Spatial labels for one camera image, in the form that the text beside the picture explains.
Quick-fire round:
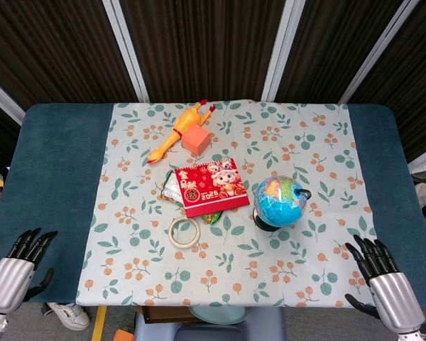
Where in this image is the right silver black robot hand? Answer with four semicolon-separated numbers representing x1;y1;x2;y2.
344;234;426;334

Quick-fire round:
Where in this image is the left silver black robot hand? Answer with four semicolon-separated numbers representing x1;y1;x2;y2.
0;227;59;315

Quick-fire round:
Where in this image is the small blue globe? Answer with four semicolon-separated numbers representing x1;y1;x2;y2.
251;174;313;232

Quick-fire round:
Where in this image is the white sneaker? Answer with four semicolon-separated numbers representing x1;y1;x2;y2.
40;302;92;332

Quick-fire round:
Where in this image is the teal table cover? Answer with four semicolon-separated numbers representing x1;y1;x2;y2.
0;102;426;305

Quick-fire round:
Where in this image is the brown cardboard box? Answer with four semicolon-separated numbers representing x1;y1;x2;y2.
141;305;202;325

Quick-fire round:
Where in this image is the floral print tablecloth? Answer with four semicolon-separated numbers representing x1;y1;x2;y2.
75;100;377;308

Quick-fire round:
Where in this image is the light blue plate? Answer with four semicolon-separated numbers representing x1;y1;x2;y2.
188;305;249;325

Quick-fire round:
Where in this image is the beige tape roll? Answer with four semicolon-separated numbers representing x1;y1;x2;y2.
168;216;202;249

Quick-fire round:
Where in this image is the silver snack packet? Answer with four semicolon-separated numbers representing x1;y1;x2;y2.
159;169;184;204

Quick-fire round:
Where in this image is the grey blue stool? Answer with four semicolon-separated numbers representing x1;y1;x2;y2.
133;306;287;341

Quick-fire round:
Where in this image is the green snack packet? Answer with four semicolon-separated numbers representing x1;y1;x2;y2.
200;210;224;226

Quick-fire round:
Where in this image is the red 2026 desk calendar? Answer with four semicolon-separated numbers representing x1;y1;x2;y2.
173;158;251;219

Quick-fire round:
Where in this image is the yellow rubber chicken toy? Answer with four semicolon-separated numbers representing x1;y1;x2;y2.
146;99;216;164

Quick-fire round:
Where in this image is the orange cube block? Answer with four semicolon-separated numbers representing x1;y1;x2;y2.
182;124;212;156

